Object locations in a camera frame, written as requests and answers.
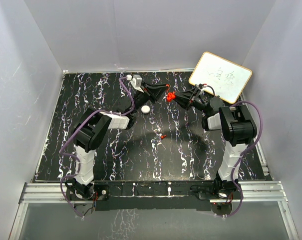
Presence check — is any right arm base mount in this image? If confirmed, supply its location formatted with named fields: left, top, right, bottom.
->
left=190, top=184, right=238, bottom=202

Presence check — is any red earbud charging case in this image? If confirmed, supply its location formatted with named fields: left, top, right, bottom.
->
left=166, top=91, right=176, bottom=103

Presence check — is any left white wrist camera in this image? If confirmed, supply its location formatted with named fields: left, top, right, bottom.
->
left=126, top=74, right=144, bottom=92

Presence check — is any white earbud charging case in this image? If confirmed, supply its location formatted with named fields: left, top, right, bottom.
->
left=141, top=105, right=150, bottom=114

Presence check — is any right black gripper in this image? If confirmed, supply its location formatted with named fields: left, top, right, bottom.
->
left=172, top=87, right=210, bottom=115

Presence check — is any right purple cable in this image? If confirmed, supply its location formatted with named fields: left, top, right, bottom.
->
left=203, top=84, right=263, bottom=183

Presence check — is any purple cable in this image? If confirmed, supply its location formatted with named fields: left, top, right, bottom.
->
left=58, top=76, right=141, bottom=201
left=203, top=84, right=263, bottom=183

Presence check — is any small whiteboard yellow frame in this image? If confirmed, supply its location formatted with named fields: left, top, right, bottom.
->
left=189, top=51, right=253, bottom=104

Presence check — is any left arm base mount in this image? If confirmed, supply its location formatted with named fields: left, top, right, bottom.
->
left=65, top=183, right=109, bottom=202

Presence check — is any aluminium front rail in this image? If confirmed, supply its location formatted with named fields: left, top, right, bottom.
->
left=19, top=181, right=288, bottom=204

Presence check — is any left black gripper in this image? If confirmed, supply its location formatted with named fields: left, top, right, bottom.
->
left=130, top=81, right=168, bottom=115

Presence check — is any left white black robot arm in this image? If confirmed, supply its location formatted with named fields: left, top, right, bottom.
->
left=71, top=83, right=170, bottom=200

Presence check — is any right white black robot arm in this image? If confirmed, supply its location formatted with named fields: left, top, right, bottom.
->
left=166, top=84, right=257, bottom=199

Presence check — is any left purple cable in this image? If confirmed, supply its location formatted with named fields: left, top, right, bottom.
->
left=58, top=76, right=141, bottom=201

